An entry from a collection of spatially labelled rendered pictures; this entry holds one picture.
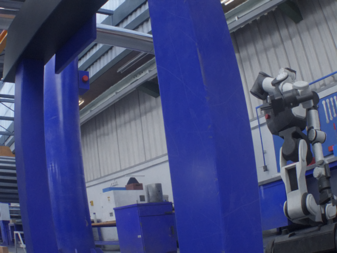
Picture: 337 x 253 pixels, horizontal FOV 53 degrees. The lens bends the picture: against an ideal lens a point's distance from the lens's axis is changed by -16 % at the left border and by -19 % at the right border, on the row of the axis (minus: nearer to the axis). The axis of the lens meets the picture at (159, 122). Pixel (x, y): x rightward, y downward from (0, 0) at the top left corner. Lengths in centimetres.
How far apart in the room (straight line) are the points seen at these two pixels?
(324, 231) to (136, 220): 259
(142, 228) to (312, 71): 348
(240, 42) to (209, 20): 664
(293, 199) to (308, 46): 410
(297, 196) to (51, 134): 177
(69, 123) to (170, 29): 256
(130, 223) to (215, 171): 412
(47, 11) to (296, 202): 184
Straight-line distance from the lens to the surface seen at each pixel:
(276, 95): 183
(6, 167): 469
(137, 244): 433
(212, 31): 33
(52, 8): 59
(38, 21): 64
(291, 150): 220
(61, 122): 285
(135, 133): 908
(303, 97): 181
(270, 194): 533
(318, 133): 240
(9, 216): 1152
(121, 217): 453
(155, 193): 449
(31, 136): 67
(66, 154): 279
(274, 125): 234
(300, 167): 217
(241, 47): 692
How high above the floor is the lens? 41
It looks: 16 degrees up
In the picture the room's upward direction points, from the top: 7 degrees counter-clockwise
